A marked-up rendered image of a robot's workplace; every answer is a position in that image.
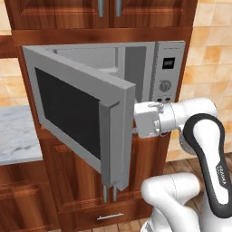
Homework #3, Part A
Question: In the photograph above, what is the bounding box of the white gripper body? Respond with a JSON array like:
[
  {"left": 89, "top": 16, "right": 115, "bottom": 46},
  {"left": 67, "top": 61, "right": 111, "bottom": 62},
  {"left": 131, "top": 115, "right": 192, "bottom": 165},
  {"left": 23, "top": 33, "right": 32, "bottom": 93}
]
[{"left": 133, "top": 101, "right": 161, "bottom": 139}]

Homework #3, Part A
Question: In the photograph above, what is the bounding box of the silver microwave oven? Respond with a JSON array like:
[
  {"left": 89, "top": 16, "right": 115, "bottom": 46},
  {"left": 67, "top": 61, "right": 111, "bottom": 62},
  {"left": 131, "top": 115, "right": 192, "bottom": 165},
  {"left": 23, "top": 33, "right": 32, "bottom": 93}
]
[{"left": 44, "top": 40, "right": 187, "bottom": 104}]

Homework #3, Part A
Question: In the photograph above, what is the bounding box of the silver microwave door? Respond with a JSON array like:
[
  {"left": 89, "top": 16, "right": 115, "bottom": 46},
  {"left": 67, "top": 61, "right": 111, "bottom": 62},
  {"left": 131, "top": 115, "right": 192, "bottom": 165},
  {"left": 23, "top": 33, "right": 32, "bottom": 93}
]
[{"left": 22, "top": 44, "right": 137, "bottom": 192}]

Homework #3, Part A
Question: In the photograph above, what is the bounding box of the brown wooden tall cabinet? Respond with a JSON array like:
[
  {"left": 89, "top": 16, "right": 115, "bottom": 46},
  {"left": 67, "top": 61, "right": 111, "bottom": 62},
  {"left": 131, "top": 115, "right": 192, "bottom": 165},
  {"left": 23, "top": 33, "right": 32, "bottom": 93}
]
[{"left": 11, "top": 26, "right": 194, "bottom": 232}]

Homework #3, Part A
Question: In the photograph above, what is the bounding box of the brown wooden cupboard door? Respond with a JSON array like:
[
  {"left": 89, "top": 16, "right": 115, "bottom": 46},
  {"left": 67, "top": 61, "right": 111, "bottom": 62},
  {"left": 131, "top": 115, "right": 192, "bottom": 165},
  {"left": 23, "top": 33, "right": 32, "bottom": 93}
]
[
  {"left": 4, "top": 0, "right": 110, "bottom": 30},
  {"left": 109, "top": 0, "right": 198, "bottom": 30}
]

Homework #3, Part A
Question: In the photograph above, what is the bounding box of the brown wooden drawer front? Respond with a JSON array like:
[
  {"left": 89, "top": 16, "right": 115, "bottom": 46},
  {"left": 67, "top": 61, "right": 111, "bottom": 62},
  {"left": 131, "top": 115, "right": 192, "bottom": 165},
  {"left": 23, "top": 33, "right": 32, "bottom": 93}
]
[{"left": 58, "top": 198, "right": 156, "bottom": 232}]

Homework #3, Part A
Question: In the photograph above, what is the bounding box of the silver drawer handle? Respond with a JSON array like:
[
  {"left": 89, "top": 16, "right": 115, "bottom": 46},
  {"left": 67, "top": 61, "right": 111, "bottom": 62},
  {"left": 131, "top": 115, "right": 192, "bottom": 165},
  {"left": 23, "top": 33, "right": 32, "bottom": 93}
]
[{"left": 96, "top": 212, "right": 125, "bottom": 221}]

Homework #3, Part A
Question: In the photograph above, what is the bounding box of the silver cupboard door handle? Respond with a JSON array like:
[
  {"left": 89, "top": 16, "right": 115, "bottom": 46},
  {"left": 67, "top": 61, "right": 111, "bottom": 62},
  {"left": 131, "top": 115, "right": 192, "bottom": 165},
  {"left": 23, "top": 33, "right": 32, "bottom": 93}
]
[
  {"left": 97, "top": 0, "right": 105, "bottom": 18},
  {"left": 115, "top": 0, "right": 123, "bottom": 18}
]

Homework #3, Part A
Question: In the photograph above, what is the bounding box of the brown wooden wall cupboard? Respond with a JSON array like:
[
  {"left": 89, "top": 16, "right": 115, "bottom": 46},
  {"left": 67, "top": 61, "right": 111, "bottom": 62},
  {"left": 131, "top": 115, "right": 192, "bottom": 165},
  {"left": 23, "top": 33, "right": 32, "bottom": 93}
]
[{"left": 0, "top": 34, "right": 18, "bottom": 59}]

